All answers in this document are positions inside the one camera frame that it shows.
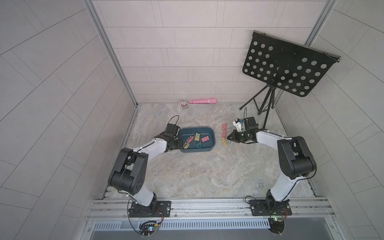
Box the teal plastic storage box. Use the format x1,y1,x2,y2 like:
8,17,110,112
179,127,216,153

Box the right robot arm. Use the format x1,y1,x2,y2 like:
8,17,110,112
227,130,317,212

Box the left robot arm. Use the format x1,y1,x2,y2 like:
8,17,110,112
108,132,182,217

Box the small card box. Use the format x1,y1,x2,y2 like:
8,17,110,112
178,99,189,109

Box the pink microphone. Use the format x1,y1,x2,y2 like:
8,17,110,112
189,98,217,104

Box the black music stand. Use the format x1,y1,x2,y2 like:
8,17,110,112
242,31,341,115

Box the right controller board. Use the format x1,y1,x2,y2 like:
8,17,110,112
268,218,285,235

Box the controller board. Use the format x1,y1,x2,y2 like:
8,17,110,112
139,221,160,238
268,218,285,235

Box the left controller board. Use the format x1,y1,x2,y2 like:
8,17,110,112
139,221,160,238

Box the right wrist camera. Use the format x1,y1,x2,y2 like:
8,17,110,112
233,117,259,132

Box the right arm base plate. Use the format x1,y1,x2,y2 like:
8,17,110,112
248,200,292,218

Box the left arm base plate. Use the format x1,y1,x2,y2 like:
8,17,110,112
127,201,172,218

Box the aluminium rail frame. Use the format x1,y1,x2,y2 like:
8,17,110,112
83,197,335,221

